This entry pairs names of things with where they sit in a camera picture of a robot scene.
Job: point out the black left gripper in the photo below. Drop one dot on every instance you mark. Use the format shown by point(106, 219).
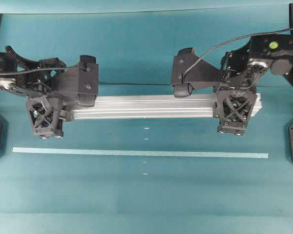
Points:
point(44, 111)

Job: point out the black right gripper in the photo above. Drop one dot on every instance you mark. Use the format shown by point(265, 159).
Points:
point(234, 100)

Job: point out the silver aluminium extrusion rail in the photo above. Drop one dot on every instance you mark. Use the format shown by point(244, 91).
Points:
point(153, 106)

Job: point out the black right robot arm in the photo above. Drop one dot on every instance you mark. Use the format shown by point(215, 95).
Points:
point(269, 53)

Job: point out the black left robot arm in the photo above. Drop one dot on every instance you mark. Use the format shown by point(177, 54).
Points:
point(9, 70)

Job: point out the light blue tape strip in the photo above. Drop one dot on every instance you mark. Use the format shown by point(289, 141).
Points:
point(94, 152)

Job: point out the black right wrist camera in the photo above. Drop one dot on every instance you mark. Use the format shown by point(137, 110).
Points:
point(202, 75)

